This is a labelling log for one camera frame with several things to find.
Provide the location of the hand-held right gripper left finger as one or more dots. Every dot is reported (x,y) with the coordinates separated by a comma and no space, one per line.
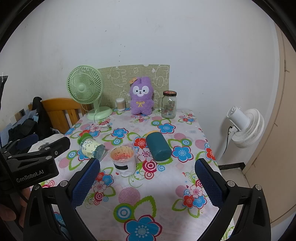
(85,183)

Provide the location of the wooden chair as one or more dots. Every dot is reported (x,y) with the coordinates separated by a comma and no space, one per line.
(57,111)

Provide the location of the purple plush toy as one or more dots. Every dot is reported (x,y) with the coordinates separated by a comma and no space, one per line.
(141,102)

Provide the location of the dark clothes pile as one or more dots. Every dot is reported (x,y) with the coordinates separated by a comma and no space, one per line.
(23,129)

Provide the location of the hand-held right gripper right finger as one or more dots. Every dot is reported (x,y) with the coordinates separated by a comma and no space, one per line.
(208,183)

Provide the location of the black garment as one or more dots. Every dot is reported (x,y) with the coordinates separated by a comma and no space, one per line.
(39,115)

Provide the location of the beige wooden door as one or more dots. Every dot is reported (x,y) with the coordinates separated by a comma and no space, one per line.
(277,139)

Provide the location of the dark teal cup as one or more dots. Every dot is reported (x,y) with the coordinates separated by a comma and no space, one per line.
(158,146)

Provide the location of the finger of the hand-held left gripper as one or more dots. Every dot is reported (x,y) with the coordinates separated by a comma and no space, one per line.
(56,146)

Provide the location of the glass jar mug with lid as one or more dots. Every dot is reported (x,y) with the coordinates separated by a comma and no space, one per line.
(168,106)

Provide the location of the white standing fan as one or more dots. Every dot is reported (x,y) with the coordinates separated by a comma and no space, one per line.
(245,125)

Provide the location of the cotton swab container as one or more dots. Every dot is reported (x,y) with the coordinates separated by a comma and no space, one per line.
(120,104)

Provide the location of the white cup with orange inside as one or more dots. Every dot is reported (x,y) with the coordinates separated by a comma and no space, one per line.
(124,166)

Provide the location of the floral tablecloth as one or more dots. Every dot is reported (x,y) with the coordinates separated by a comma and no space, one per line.
(161,197)

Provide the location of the person's left hand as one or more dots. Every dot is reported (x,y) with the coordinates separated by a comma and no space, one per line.
(7,213)

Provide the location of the green animal printed cloth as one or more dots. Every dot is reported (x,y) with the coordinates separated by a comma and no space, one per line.
(115,76)

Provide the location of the wall socket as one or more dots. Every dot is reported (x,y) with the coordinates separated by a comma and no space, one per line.
(20,113)

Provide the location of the green desk fan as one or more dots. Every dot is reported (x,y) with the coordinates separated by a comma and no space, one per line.
(82,88)

